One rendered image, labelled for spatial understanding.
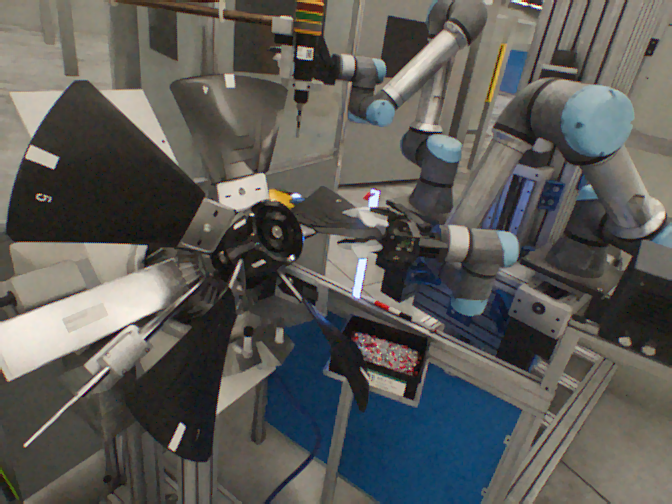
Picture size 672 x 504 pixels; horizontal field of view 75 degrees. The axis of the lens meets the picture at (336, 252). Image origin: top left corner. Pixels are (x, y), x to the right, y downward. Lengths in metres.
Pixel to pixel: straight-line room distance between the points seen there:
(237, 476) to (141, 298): 1.22
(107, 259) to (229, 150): 0.30
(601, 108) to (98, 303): 0.88
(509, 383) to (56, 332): 0.95
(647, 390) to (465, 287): 1.97
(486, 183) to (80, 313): 0.81
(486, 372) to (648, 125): 1.54
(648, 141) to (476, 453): 1.61
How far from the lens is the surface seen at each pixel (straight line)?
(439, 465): 1.47
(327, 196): 1.05
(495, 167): 1.03
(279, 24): 0.77
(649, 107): 2.41
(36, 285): 0.77
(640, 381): 2.82
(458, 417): 1.33
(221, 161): 0.85
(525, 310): 1.29
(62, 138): 0.68
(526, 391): 1.19
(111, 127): 0.69
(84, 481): 1.97
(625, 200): 1.12
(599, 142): 0.94
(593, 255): 1.36
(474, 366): 1.20
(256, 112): 0.90
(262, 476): 1.89
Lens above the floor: 1.54
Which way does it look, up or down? 27 degrees down
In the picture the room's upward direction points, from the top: 9 degrees clockwise
